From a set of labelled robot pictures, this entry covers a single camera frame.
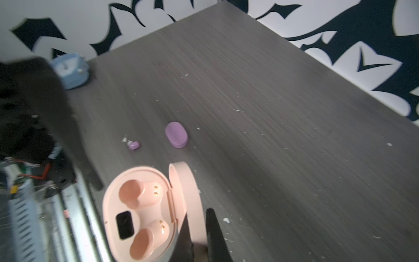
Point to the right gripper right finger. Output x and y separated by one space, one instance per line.
217 248

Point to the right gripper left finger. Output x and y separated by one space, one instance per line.
183 250

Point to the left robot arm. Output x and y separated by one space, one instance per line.
36 115

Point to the purple earbud left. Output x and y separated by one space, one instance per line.
133 145

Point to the light blue alarm clock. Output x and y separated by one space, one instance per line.
72 69

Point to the aluminium front rail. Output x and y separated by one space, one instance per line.
78 233

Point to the white slotted cable duct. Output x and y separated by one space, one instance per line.
24 215

